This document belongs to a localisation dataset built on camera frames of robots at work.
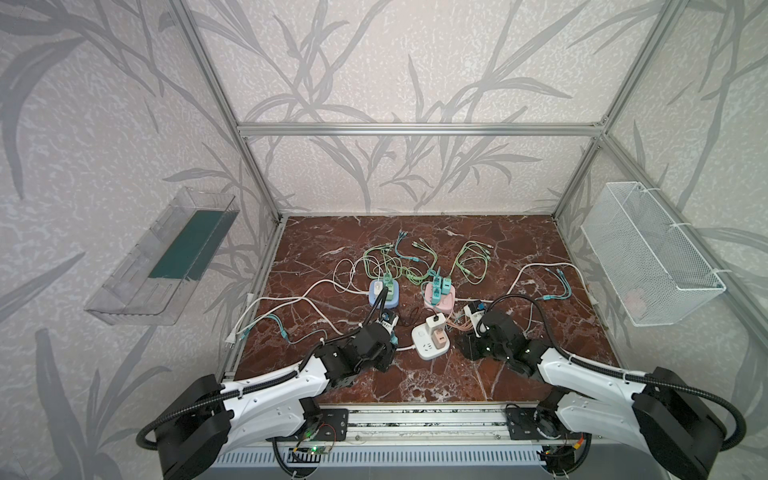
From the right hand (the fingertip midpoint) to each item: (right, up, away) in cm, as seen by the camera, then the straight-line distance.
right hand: (457, 330), depth 86 cm
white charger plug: (-7, +3, -4) cm, 9 cm away
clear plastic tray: (-70, +17, -23) cm, 76 cm away
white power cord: (-70, -4, +5) cm, 70 cm away
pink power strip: (-2, +7, +6) cm, 10 cm away
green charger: (-20, +13, +4) cm, 25 cm away
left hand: (-18, -1, -3) cm, 18 cm away
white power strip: (-10, -3, -2) cm, 11 cm away
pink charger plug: (-6, -1, -6) cm, 8 cm away
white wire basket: (+38, +20, -24) cm, 49 cm away
